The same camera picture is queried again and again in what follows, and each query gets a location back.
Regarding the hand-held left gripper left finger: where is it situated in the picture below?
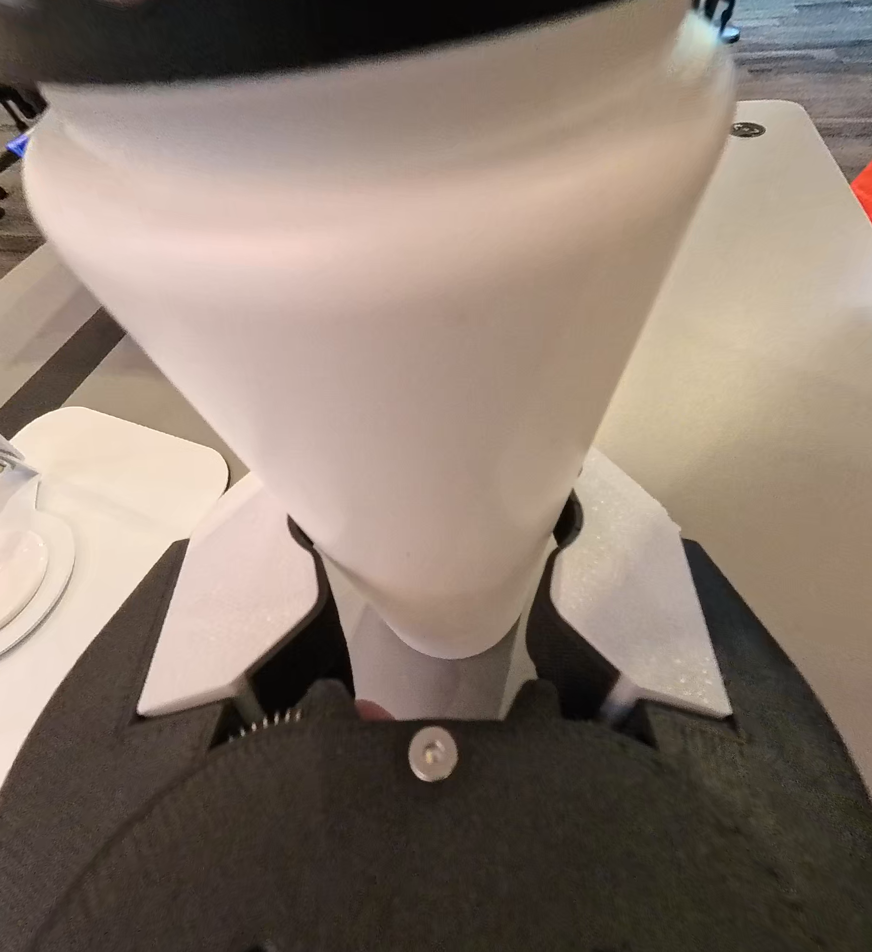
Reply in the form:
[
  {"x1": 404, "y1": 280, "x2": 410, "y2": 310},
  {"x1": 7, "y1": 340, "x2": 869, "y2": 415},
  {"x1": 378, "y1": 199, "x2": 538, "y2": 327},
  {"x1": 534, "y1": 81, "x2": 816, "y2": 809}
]
[{"x1": 136, "y1": 474, "x2": 330, "y2": 722}]

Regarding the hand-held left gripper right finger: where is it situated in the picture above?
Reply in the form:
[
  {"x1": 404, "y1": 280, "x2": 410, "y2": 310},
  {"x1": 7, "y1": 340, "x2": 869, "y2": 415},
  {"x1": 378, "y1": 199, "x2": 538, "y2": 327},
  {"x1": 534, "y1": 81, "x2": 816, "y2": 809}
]
[{"x1": 526, "y1": 451, "x2": 735, "y2": 725}]

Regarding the white bottle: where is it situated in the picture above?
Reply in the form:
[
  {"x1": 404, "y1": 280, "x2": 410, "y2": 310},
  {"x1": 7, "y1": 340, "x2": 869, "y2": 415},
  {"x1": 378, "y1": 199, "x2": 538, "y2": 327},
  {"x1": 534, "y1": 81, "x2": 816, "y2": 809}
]
[{"x1": 23, "y1": 0, "x2": 738, "y2": 660}]

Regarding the black bottle lid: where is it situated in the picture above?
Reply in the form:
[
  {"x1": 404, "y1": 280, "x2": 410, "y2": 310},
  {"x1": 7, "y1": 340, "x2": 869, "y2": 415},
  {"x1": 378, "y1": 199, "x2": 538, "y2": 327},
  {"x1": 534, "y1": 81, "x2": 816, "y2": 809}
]
[{"x1": 0, "y1": 0, "x2": 712, "y2": 90}]

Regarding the clear round stand foot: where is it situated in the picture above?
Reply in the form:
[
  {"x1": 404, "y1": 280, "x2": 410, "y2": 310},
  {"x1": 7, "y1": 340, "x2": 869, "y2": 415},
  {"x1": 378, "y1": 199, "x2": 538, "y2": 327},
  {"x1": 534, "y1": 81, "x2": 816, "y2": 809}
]
[{"x1": 0, "y1": 432, "x2": 77, "y2": 673}]

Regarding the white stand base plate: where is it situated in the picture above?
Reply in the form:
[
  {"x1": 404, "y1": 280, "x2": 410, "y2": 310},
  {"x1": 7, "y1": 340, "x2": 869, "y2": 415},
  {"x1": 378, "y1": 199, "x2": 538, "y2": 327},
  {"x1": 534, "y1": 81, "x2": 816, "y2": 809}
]
[{"x1": 0, "y1": 407, "x2": 232, "y2": 856}]

